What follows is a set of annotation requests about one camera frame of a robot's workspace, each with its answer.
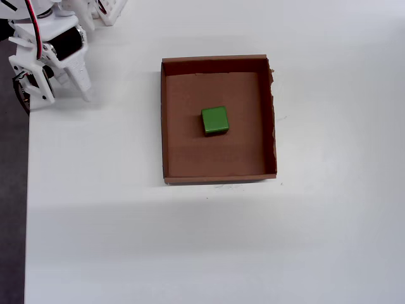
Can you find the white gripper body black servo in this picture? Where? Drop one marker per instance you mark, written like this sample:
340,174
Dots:
67,44

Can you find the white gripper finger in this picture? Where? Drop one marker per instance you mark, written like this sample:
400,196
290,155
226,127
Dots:
80,74
63,77

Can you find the green cube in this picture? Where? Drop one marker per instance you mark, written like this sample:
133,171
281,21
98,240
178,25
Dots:
215,120

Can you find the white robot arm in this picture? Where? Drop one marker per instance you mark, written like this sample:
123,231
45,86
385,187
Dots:
47,4

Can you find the brown cardboard box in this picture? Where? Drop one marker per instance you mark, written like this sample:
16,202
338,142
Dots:
218,158

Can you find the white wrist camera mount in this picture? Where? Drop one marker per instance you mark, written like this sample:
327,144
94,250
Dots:
38,82

